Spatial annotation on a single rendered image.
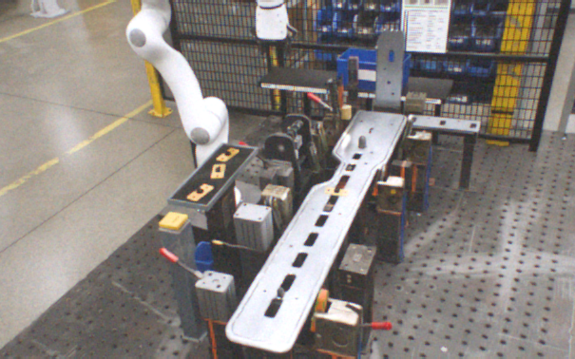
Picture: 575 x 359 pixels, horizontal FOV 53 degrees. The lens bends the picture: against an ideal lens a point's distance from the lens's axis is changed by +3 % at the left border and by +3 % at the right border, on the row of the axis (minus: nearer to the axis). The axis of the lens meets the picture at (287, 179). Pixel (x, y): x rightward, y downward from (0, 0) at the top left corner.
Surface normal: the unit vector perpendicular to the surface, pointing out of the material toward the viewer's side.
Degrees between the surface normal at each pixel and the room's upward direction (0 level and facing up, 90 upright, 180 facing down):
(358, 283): 90
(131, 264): 0
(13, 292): 0
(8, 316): 0
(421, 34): 90
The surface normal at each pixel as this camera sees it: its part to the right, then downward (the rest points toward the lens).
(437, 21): -0.36, 0.51
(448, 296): -0.06, -0.85
